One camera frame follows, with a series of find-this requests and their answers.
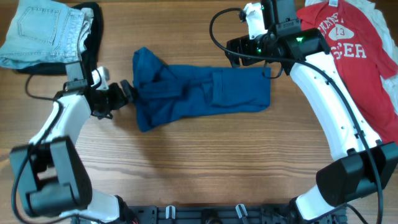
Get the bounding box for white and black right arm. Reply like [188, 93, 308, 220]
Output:
[226, 1, 397, 223]

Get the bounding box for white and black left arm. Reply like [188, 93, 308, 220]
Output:
[9, 62, 139, 223]

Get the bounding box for red printed t-shirt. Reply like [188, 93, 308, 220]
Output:
[297, 1, 397, 142]

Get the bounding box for blue t-shirt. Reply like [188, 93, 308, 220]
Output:
[132, 47, 271, 132]

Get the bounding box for white garment under red shirt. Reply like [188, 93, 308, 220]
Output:
[304, 0, 398, 103]

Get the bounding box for folded light blue jeans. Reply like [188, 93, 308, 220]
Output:
[1, 0, 94, 70]

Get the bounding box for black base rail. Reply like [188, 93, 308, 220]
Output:
[70, 203, 348, 224]

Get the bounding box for folded black garment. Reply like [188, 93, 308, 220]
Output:
[17, 2, 103, 75]

